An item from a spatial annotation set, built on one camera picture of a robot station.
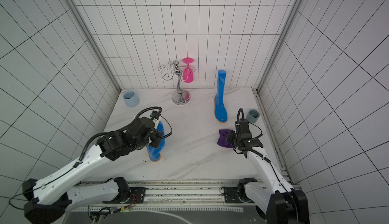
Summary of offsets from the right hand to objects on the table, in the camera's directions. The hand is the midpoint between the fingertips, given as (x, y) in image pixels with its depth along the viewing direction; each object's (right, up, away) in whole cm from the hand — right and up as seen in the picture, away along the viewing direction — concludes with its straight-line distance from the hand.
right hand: (230, 132), depth 86 cm
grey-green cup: (+17, +8, +11) cm, 22 cm away
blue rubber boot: (-3, +13, +16) cm, 21 cm away
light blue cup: (-67, +20, +20) cm, 73 cm away
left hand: (-39, +1, -15) cm, 42 cm away
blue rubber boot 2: (-42, -9, -10) cm, 44 cm away
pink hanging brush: (-26, +38, +20) cm, 51 cm away
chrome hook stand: (-33, +22, +28) cm, 48 cm away
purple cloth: (-6, -4, -2) cm, 7 cm away
